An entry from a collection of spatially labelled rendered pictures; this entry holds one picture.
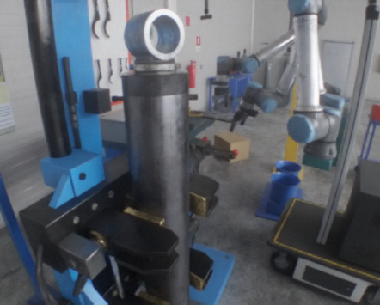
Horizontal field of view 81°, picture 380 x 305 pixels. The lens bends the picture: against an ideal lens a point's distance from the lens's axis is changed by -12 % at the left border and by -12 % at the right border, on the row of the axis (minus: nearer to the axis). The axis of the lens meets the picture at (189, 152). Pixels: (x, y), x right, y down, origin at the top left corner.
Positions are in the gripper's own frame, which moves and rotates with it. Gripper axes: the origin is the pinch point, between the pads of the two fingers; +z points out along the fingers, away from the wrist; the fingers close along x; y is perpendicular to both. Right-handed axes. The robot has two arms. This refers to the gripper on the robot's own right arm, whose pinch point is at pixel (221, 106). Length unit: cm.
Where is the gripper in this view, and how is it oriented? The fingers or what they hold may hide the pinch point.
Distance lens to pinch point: 176.0
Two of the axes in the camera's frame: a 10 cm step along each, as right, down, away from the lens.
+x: 6.4, -3.0, 7.1
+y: 7.7, 2.5, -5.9
